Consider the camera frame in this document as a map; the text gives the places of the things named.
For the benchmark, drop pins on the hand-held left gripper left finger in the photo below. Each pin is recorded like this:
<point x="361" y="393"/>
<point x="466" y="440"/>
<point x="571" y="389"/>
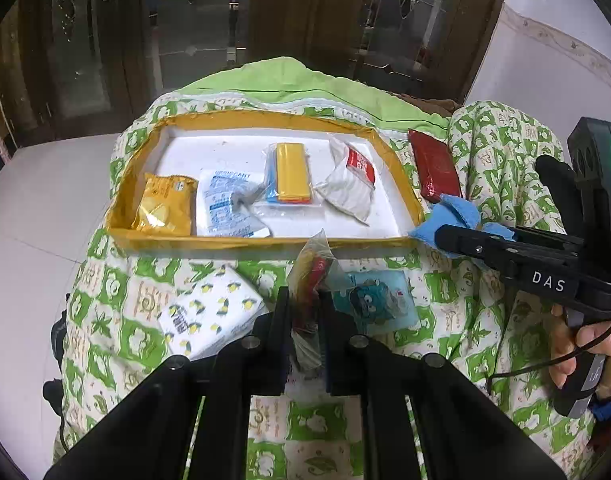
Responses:
<point x="284" y="340"/>

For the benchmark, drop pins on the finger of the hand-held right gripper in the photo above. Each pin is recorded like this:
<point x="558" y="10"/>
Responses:
<point x="470" y="245"/>
<point x="550" y="238"/>

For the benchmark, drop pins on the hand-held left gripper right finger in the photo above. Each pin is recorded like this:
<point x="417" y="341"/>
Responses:
<point x="330" y="350"/>

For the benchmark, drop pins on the blue soft cloth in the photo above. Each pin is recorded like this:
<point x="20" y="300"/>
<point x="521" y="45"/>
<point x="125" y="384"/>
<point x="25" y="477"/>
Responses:
<point x="453" y="215"/>

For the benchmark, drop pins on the teal cartoon tissue pack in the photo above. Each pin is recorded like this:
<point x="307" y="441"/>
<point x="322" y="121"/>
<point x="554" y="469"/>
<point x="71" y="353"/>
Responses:
<point x="370" y="305"/>

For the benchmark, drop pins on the bag of red yellow strips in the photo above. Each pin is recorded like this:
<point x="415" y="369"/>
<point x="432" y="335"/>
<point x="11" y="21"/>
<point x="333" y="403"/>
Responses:
<point x="310" y="270"/>

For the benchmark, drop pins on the lemon print tissue pack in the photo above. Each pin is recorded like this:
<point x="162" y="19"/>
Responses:
<point x="210" y="315"/>

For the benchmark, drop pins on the white red-label packet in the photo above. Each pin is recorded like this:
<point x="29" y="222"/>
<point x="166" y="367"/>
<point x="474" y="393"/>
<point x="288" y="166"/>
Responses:
<point x="348" y="190"/>

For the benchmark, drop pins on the white blue desiccant packet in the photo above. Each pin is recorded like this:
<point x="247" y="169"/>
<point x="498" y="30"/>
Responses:
<point x="225" y="205"/>

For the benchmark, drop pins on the yellow blue sponges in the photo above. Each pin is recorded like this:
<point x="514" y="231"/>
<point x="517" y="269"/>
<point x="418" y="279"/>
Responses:
<point x="291" y="172"/>

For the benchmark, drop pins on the yellow chips packet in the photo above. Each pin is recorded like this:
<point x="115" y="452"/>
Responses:
<point x="165" y="205"/>

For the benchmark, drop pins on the yellow-rimmed white foam tray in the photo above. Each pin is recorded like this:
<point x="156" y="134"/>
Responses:
<point x="235" y="152"/>

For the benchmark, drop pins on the person's right forearm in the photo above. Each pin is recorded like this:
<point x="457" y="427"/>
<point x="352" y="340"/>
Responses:
<point x="610" y="407"/>

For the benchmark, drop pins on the dark red packet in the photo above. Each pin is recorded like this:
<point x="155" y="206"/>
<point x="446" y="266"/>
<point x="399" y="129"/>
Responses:
<point x="435" y="162"/>

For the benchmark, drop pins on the brown cloth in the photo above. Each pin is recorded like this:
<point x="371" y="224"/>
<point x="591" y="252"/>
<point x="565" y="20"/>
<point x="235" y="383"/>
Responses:
<point x="435" y="105"/>

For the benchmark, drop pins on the black shoe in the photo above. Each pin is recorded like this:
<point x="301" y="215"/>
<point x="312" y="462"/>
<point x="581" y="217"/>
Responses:
<point x="60" y="330"/>
<point x="53" y="397"/>

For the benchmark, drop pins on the dark wooden glass-door cabinet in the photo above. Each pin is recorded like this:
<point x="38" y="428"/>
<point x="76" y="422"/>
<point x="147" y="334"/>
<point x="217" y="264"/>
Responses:
<point x="310" y="10"/>

